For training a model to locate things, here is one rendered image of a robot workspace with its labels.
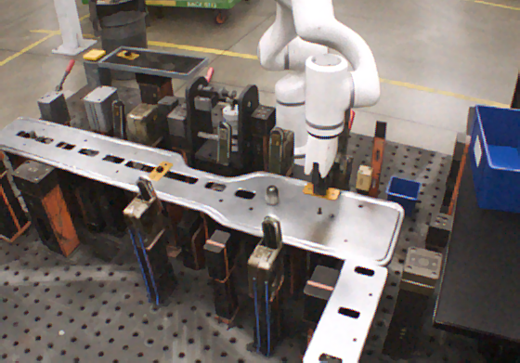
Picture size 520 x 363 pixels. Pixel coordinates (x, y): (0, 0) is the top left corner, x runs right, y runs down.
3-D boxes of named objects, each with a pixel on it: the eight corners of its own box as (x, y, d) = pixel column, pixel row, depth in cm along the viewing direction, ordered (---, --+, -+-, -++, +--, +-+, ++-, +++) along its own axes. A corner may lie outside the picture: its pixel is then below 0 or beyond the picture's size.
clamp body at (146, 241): (139, 300, 136) (110, 213, 116) (161, 271, 145) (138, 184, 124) (165, 310, 133) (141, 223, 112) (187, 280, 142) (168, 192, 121)
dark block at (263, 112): (255, 226, 160) (249, 115, 135) (264, 212, 165) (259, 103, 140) (269, 229, 158) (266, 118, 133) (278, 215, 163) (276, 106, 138)
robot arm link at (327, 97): (343, 104, 107) (302, 107, 106) (345, 49, 99) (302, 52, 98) (352, 124, 100) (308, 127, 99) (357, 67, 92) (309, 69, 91)
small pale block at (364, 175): (345, 268, 144) (357, 172, 122) (348, 260, 146) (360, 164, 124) (357, 271, 142) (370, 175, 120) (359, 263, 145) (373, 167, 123)
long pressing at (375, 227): (-21, 149, 152) (-23, 145, 151) (22, 115, 168) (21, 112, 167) (388, 272, 105) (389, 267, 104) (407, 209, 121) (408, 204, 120)
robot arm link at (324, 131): (312, 102, 108) (312, 113, 110) (299, 122, 101) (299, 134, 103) (349, 110, 105) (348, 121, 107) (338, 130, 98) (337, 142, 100)
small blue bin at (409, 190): (382, 213, 162) (385, 192, 157) (388, 195, 169) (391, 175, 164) (412, 220, 159) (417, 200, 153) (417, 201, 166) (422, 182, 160)
